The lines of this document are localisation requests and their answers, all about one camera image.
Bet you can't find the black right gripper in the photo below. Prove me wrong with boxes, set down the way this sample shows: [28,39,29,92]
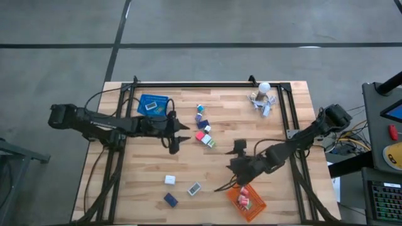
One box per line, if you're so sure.
[225,139,264,188]

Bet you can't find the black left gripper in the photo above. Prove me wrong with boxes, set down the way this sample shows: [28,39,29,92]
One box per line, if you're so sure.
[163,109,192,155]

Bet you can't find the orange plastic basket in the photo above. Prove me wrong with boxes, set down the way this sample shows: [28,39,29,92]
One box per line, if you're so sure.
[225,183,268,223]

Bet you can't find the blue plastic basket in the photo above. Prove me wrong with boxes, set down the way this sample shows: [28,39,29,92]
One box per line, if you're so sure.
[137,93,170,117]

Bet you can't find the white bulb and wrappers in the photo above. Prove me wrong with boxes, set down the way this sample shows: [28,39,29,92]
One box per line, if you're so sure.
[254,82,271,102]

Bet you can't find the black clamp foot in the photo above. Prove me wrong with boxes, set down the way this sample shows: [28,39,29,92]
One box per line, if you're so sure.
[82,131,104,143]

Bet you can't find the white paper sheet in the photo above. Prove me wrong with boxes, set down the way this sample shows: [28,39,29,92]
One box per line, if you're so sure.
[326,161,342,203]

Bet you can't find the black cart beam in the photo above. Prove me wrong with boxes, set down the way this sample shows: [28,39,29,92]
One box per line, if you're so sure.
[327,151,376,179]

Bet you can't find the grey equipment cart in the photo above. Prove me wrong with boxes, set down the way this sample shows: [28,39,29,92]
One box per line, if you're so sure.
[361,81,402,226]

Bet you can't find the grey metal stand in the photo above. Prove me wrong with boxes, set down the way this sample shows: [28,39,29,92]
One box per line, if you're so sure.
[0,137,52,226]

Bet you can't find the yellow round device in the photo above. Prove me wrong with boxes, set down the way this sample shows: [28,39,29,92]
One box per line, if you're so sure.
[382,141,402,172]

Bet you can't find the backlit keyboard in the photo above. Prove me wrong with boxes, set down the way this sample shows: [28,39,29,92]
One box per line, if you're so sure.
[367,180,402,223]

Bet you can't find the red oval object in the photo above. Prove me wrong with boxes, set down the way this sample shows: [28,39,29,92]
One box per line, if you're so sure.
[388,124,399,142]

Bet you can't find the tablet screen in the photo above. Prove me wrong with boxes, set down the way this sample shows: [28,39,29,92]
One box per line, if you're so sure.
[380,99,402,124]

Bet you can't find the black diagonal pole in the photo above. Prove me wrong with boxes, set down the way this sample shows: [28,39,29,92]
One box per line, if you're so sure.
[375,71,402,97]

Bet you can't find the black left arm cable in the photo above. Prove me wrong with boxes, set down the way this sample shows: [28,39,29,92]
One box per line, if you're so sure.
[84,89,177,148]

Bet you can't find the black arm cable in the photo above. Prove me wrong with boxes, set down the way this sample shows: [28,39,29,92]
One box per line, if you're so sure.
[84,89,177,148]
[213,137,286,193]

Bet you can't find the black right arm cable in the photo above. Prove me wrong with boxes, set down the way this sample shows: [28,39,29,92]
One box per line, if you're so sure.
[213,137,286,193]

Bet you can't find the white power cord bundle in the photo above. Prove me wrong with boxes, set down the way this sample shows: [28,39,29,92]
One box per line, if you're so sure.
[247,92,278,118]

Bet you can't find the tangled floor cables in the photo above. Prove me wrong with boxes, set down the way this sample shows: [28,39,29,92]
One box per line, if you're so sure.
[323,105,373,156]

